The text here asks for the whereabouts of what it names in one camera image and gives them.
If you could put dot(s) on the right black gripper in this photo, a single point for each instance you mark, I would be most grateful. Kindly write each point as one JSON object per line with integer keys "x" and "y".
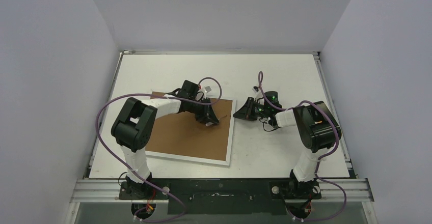
{"x": 251, "y": 108}

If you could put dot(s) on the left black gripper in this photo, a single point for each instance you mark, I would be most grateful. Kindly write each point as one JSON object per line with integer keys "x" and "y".
{"x": 209, "y": 117}

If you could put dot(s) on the white picture frame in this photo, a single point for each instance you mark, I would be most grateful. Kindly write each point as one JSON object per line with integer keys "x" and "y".
{"x": 181, "y": 137}

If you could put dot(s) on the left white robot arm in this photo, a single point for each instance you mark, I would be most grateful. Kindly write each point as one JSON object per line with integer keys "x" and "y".
{"x": 134, "y": 124}

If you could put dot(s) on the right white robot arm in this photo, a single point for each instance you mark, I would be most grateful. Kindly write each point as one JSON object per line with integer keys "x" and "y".
{"x": 318, "y": 130}

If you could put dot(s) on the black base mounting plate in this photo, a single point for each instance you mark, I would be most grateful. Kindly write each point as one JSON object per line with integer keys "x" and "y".
{"x": 223, "y": 196}

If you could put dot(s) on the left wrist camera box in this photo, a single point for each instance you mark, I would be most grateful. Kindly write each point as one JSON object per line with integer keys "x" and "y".
{"x": 206, "y": 89}

